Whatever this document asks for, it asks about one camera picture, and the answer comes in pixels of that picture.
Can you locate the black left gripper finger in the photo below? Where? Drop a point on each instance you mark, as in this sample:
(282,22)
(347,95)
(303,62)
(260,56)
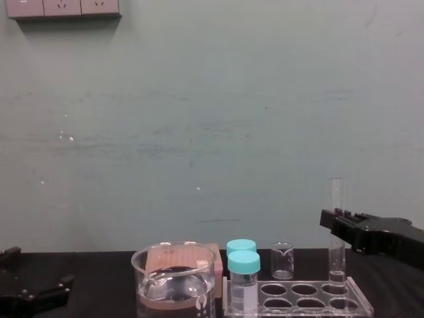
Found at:
(11,254)
(54,288)

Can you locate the white wall socket panel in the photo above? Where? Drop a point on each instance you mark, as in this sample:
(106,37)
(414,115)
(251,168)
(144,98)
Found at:
(63,7)

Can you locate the large glass beaker with liquid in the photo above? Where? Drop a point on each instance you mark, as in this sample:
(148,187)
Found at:
(172,288)

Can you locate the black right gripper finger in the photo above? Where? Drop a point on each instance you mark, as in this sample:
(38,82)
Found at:
(349,232)
(326,220)

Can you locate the clear acrylic test tube rack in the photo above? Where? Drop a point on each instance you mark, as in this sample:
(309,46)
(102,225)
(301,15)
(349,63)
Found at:
(304,299)

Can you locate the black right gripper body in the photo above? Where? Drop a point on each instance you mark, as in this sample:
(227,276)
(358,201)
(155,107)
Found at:
(394,236)

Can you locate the clear glass test tube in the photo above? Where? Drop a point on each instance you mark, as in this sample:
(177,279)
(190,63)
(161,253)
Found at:
(337,261)

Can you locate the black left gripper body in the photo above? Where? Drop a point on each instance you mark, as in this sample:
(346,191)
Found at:
(15,291)

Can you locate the pink rectangular block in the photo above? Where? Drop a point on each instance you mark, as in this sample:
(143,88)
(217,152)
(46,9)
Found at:
(218,271)

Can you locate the small empty glass beaker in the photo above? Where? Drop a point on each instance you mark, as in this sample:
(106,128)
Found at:
(282,261)

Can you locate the clear vial with teal cap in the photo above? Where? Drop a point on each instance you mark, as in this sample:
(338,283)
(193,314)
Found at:
(243,265)
(241,245)

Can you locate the black table cloth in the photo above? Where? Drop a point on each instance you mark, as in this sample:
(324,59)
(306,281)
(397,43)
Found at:
(99,285)

